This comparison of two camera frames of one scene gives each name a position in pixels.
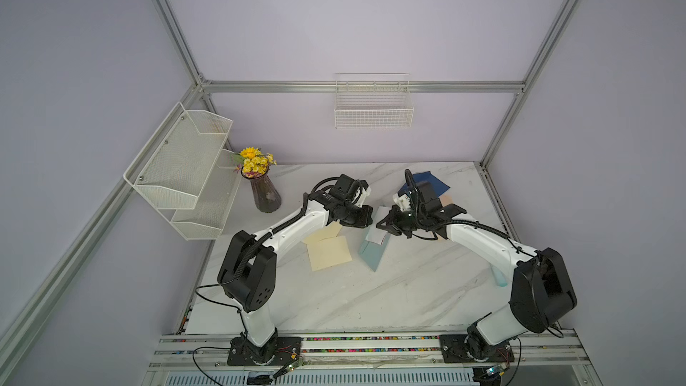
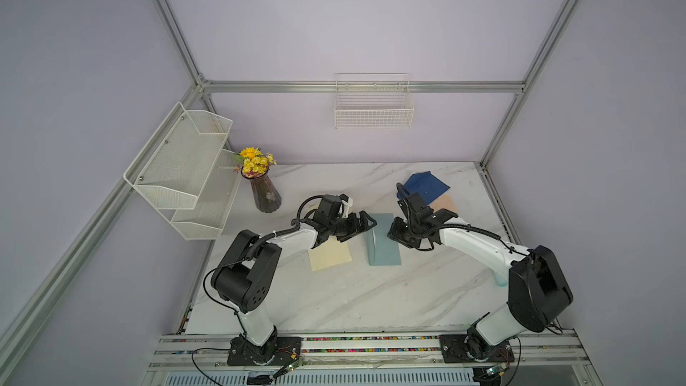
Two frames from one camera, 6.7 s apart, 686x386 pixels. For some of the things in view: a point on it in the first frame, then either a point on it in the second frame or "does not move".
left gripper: [365, 219] -> [361, 228]
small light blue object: [499, 276] does not move
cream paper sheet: [329, 252] does not move
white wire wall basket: [370, 100] does not move
